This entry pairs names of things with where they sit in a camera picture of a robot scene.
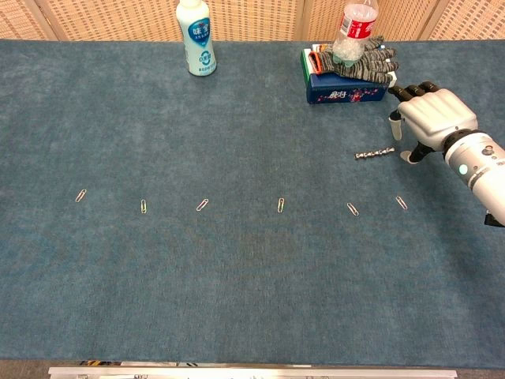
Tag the paperclip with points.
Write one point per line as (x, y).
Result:
(352, 209)
(143, 206)
(280, 205)
(401, 203)
(202, 205)
(81, 196)

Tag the woven rattan folding screen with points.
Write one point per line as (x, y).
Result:
(118, 19)

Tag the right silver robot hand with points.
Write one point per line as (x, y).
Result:
(438, 114)

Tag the metal magnetic bar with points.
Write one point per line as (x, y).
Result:
(375, 153)

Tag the dark blue carton box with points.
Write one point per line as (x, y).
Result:
(343, 94)

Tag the white yogurt drink bottle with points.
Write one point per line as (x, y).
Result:
(199, 39)

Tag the clear bottle with red label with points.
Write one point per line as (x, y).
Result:
(355, 27)

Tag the grey striped knit glove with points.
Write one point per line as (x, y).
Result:
(367, 67)

